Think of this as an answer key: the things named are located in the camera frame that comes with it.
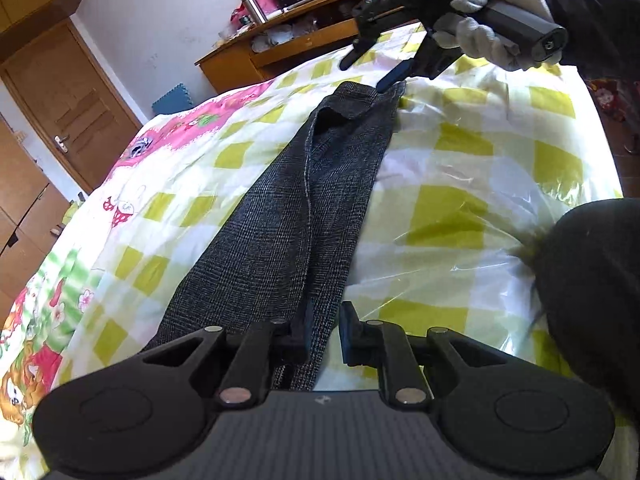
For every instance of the steel thermos bottle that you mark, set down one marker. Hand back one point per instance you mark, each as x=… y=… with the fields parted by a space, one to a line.
x=251 y=9

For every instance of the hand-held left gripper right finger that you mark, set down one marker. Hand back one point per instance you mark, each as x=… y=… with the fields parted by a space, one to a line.
x=350 y=332

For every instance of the checkered printed blanket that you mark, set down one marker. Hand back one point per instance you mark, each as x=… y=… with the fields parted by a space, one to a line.
x=475 y=200

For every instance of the red patterned cloth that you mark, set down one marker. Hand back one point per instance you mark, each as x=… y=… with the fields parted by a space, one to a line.
x=612 y=97

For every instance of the white crumpled bag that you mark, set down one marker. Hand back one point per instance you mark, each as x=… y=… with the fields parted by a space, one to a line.
x=275 y=37

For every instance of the wooden television stand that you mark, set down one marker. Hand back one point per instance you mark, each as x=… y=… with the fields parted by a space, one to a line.
x=235 y=62

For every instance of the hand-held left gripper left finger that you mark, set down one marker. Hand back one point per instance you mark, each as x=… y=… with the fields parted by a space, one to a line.
x=296 y=342

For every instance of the blue foam mat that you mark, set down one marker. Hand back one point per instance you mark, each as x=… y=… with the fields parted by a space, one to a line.
x=171 y=101

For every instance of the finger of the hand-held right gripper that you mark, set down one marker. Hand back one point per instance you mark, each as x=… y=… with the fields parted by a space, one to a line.
x=396 y=75
x=357 y=50

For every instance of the dark grey plaid pants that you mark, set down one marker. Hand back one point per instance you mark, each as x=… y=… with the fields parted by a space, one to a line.
x=280 y=210

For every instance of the person's right forearm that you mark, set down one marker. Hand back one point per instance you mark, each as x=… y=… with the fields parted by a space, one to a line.
x=597 y=15

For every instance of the wooden wardrobe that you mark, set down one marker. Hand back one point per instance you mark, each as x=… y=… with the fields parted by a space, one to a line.
x=25 y=210

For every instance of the wooden door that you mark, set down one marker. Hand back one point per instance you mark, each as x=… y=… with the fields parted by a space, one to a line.
x=70 y=105

